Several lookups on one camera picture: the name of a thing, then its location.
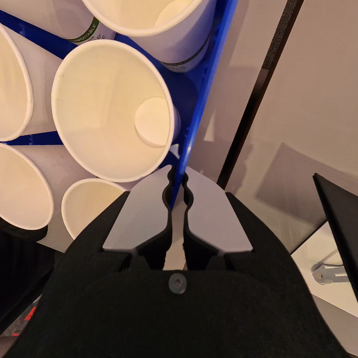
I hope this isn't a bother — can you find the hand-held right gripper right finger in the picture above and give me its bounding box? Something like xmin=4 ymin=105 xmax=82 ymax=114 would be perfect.
xmin=182 ymin=166 xmax=253 ymax=254

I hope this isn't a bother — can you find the blue plastic bin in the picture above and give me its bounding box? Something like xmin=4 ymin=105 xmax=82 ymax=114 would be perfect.
xmin=0 ymin=0 xmax=239 ymax=209

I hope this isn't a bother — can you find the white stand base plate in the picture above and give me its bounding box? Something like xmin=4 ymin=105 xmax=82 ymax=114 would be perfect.
xmin=291 ymin=221 xmax=358 ymax=311

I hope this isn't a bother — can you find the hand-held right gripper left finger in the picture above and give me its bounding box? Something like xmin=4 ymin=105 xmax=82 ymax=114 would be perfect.
xmin=102 ymin=164 xmax=175 ymax=255

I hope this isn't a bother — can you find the black desk cable flap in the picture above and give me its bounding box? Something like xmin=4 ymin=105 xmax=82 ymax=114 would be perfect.
xmin=256 ymin=143 xmax=330 ymax=225

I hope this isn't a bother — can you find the red fabric strap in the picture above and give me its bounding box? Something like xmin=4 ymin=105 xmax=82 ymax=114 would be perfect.
xmin=12 ymin=306 xmax=37 ymax=337

